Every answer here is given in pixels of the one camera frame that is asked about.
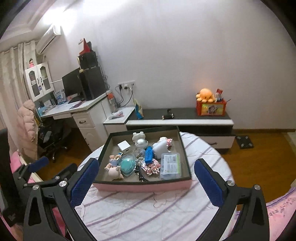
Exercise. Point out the pink dress block doll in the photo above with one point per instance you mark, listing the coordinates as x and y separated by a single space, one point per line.
168 141

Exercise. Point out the clear box with green label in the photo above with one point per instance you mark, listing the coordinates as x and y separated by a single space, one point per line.
170 166

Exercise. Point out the pink patterned round item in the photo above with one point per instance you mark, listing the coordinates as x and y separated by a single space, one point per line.
152 168

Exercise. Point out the white power adapter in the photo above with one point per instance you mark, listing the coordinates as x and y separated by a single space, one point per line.
124 147

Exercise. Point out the white hutch cabinet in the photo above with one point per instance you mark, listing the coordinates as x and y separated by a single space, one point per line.
39 81

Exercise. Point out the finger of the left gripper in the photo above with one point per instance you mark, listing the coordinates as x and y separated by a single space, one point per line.
34 165
64 175

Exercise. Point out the black office chair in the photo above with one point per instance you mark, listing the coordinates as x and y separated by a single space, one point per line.
51 139

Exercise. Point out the low black white tv bench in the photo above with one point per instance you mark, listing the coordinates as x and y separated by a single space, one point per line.
217 131

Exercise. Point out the black floor scale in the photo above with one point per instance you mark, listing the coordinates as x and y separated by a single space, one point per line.
244 142

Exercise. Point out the pink puffer jacket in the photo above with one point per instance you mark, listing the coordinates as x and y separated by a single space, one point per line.
27 130

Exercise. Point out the small pig doll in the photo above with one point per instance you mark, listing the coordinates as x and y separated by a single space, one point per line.
113 168

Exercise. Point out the black speaker on tower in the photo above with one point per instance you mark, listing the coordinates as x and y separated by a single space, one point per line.
88 60

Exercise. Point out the blue patterned bag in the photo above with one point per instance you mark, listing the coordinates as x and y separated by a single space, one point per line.
138 110

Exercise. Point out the white striped table cover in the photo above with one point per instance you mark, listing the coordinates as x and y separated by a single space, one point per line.
173 215

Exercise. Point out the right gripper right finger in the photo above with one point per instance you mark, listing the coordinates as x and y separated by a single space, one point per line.
252 222

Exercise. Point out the teal brush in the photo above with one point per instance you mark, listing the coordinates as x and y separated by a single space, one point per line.
127 163

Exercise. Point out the red toy crate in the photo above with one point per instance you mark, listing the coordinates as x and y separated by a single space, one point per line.
211 109

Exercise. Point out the clear acrylic music box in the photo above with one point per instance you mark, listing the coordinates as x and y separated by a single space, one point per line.
140 153

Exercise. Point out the orange cap water bottle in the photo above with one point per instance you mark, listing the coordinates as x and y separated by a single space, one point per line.
113 103

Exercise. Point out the white desk with drawers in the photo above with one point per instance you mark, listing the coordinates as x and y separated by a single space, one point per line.
89 116

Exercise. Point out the wall power strip outlet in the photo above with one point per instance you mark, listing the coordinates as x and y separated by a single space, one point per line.
127 84

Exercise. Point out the white bedside cabinet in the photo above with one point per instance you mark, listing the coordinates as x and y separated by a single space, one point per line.
116 122

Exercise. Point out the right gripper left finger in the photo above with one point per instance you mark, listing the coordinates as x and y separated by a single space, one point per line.
39 223

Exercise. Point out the pink black storage box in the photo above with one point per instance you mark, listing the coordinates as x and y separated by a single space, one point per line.
132 183

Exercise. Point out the beige curtain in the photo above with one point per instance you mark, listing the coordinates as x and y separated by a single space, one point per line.
13 88

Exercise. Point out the black computer monitor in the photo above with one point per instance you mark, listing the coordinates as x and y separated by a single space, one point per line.
72 86

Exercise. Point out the colourful snack packet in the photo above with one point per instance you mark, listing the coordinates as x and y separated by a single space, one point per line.
149 154

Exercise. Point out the orange octopus plush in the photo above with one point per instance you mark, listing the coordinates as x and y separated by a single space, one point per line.
205 95

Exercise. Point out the white air conditioner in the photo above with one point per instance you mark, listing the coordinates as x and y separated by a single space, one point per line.
51 34

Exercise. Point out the white rounded device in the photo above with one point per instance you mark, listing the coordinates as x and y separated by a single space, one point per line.
160 148

